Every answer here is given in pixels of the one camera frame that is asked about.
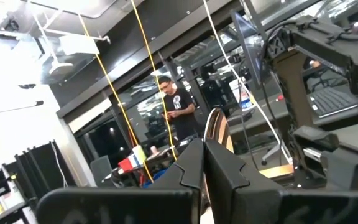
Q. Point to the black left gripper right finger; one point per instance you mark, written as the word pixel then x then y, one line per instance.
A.
pixel 232 193

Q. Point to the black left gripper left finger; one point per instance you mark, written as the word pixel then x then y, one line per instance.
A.
pixel 188 174

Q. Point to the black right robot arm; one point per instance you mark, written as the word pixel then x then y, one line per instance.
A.
pixel 322 37

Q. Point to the pink cup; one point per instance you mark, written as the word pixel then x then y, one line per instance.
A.
pixel 154 150

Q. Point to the blue and white box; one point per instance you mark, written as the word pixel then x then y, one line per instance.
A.
pixel 134 160

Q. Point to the person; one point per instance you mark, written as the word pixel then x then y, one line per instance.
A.
pixel 180 112

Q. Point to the red box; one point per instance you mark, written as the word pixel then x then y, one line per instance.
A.
pixel 125 165

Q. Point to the dark grey desk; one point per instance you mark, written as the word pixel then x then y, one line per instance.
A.
pixel 253 123

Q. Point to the grey chair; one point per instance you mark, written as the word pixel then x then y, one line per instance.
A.
pixel 102 169

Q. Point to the white tub with blue label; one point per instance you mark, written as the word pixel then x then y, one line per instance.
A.
pixel 241 93

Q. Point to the black monitor screen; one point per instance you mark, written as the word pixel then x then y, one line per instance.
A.
pixel 247 46

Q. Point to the black curtain panels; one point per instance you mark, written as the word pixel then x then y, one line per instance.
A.
pixel 42 168

